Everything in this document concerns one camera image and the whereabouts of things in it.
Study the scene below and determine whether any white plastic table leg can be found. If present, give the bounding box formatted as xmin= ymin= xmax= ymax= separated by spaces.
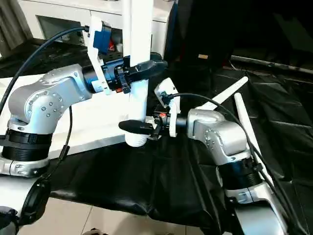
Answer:
xmin=121 ymin=0 xmax=133 ymax=58
xmin=233 ymin=93 xmax=267 ymax=177
xmin=124 ymin=0 xmax=154 ymax=147
xmin=198 ymin=76 xmax=249 ymax=111

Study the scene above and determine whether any white plastic table top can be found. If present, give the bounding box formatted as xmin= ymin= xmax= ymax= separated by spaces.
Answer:
xmin=0 ymin=73 xmax=147 ymax=158

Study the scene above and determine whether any black work mat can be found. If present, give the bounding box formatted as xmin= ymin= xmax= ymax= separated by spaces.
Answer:
xmin=0 ymin=37 xmax=313 ymax=235

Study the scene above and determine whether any white glass-door cabinet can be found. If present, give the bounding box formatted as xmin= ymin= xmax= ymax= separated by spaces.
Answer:
xmin=17 ymin=0 xmax=172 ymax=54

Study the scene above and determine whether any black backdrop cloth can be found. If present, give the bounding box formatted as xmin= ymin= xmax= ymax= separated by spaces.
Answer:
xmin=165 ymin=0 xmax=313 ymax=64

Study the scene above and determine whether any grey curtain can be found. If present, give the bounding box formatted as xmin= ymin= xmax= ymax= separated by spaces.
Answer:
xmin=0 ymin=0 xmax=27 ymax=52

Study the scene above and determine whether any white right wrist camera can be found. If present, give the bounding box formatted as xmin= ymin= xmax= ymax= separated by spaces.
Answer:
xmin=154 ymin=77 xmax=181 ymax=139

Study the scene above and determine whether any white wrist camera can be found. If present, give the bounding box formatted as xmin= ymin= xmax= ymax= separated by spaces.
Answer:
xmin=154 ymin=77 xmax=181 ymax=139
xmin=87 ymin=16 xmax=114 ymax=95

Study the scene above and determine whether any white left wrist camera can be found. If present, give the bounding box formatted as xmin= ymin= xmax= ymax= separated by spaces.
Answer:
xmin=87 ymin=16 xmax=114 ymax=95

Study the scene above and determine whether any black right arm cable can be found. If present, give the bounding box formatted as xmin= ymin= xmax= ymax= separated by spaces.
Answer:
xmin=164 ymin=93 xmax=304 ymax=231

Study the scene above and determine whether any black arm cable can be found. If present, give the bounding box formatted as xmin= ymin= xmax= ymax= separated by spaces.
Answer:
xmin=0 ymin=26 xmax=91 ymax=118
xmin=164 ymin=93 xmax=304 ymax=231

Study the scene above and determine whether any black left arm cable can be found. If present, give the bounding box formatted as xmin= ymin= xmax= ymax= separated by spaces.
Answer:
xmin=0 ymin=26 xmax=91 ymax=118

